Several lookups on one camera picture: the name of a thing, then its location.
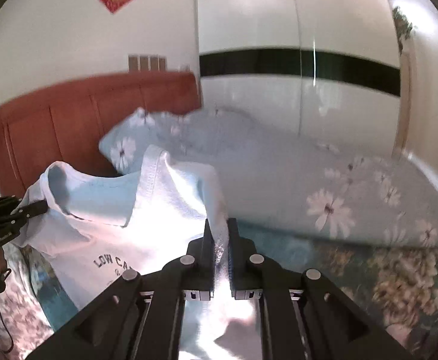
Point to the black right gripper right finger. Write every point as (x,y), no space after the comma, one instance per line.
(303,315)

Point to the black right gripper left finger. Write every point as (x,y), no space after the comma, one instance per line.
(138,316)

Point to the white printed t-shirt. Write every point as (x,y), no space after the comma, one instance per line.
(97,227)

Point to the teal floral bed sheet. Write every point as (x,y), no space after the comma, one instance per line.
(396,287)

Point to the floral nightstand cloth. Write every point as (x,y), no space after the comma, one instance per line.
(23,325)

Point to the red wooden headboard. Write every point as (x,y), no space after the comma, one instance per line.
(66,121)

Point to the blue floral duvet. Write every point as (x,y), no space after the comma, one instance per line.
(281,181)

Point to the white wardrobe with black stripe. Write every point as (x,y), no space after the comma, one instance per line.
(328,69)

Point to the green hanging plant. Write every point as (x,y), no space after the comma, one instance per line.
(403,27)

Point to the wall switch panel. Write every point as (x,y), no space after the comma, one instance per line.
(147,63)

